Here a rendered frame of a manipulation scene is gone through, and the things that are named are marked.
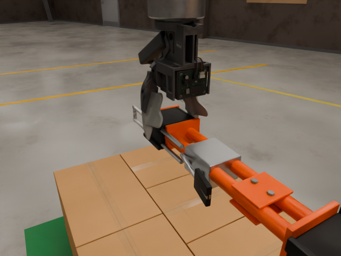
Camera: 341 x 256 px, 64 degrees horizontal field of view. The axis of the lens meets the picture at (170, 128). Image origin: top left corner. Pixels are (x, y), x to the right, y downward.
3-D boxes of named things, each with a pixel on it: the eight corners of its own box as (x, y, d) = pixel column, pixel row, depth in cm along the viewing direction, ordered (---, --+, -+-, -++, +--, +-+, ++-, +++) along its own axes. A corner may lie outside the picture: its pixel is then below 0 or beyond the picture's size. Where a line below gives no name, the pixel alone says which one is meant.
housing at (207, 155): (240, 178, 45) (243, 154, 43) (206, 191, 42) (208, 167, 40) (213, 157, 50) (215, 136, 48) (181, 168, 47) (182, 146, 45)
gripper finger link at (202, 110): (207, 137, 52) (192, 98, 47) (190, 125, 57) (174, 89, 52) (219, 128, 53) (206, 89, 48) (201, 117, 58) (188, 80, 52)
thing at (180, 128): (199, 141, 55) (200, 118, 52) (167, 151, 51) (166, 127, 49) (177, 125, 61) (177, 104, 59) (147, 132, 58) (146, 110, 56)
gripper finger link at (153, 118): (145, 148, 46) (164, 97, 44) (132, 134, 51) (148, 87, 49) (160, 150, 48) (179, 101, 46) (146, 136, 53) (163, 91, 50)
